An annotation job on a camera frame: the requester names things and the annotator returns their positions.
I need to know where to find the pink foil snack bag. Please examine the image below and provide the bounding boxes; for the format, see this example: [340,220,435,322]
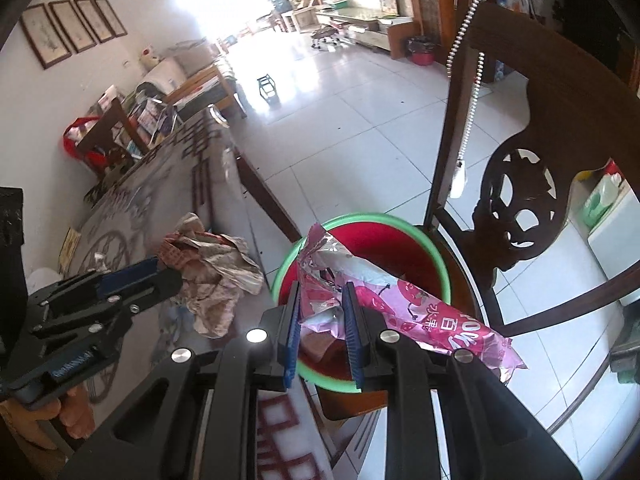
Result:
[296,221,526,382]

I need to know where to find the red brown paper wad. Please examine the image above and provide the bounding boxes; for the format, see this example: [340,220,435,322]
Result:
[157,212,265,338]

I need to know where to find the green rimmed red trash bin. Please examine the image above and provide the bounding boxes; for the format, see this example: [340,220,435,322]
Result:
[271,214,452,420]

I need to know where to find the left hand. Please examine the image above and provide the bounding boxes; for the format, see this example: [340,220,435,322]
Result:
[1,384,96,450]

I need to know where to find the red bag on chair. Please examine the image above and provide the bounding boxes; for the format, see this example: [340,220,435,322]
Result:
[62,115,120,176]

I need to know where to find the carved dark wooden chair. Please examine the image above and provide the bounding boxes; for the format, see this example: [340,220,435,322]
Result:
[421,0,639,337]

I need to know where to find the white beaded cord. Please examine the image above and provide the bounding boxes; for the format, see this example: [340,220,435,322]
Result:
[444,0,490,201]

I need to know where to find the framed wall pictures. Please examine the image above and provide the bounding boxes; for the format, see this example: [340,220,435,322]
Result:
[18,0,128,70]

